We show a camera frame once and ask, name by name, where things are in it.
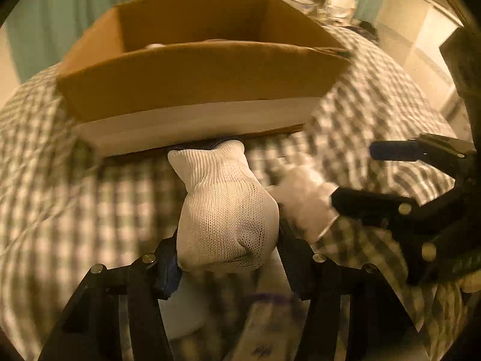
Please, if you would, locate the white knitted sock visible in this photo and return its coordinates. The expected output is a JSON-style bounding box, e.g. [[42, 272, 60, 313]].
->
[[168, 140, 279, 273]]

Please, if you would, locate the white earbuds case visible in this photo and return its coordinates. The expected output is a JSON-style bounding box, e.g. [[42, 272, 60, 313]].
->
[[159, 272, 208, 341]]

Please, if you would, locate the white small plush toy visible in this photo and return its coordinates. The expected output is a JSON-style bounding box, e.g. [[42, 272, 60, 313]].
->
[[268, 165, 339, 245]]

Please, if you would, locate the white cream tube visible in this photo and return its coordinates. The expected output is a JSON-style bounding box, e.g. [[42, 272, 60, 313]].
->
[[225, 292, 310, 360]]

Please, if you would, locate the checkered bed sheet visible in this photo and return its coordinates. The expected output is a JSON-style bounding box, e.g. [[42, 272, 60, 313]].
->
[[1, 27, 475, 360]]

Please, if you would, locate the round white mirror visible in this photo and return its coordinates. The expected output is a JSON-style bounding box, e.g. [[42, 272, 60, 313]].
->
[[325, 0, 357, 26]]

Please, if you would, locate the brown cardboard box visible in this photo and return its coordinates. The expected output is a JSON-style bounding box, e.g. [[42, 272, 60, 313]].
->
[[56, 0, 350, 156]]

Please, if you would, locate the white bottle in box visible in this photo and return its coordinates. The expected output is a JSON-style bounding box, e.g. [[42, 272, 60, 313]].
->
[[145, 43, 165, 50]]

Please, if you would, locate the green curtain left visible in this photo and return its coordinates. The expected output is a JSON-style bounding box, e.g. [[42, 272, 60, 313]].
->
[[7, 0, 130, 83]]

